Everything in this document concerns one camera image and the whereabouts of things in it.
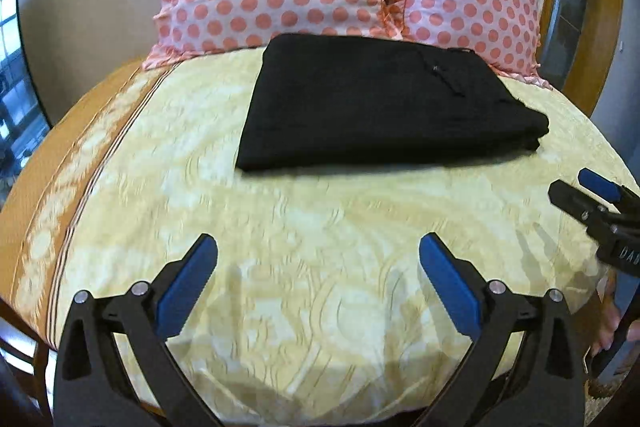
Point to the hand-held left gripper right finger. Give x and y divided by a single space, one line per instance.
450 292

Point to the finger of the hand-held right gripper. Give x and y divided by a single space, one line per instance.
597 181
570 199

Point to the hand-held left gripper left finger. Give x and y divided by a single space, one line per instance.
185 292

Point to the black pants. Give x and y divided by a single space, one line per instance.
375 107

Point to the person's right hand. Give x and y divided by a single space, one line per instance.
607 327

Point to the yellow patterned bedspread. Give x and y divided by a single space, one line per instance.
325 217

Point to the wooden framed door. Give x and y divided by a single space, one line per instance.
605 32

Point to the flat screen television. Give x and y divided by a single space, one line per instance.
12 82

